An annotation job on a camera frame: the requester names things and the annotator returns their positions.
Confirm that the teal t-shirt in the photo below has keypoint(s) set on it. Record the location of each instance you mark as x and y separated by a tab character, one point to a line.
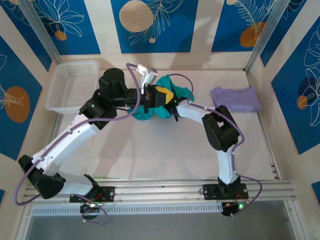
163	83

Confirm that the black controller board with LED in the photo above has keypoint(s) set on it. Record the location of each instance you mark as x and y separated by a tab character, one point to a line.
233	208
91	207

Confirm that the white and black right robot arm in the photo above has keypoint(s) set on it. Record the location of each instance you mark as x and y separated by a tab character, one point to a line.
226	165

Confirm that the aluminium frame leg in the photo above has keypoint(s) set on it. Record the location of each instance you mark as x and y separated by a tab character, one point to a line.
295	220
23	225

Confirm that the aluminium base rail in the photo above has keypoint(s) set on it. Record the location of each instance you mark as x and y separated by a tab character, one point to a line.
160	191

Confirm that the aluminium frame post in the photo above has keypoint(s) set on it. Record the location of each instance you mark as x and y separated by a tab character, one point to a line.
40	30
265	32

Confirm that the white plastic mesh basket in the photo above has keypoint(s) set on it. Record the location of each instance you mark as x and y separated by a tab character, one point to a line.
72	85

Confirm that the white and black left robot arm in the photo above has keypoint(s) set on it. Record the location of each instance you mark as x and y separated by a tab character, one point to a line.
65	147

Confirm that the folded purple t-shirt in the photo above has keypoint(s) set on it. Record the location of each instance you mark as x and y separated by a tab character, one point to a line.
235	100

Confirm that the white table cover sheet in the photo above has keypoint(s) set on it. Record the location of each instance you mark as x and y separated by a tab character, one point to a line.
162	150

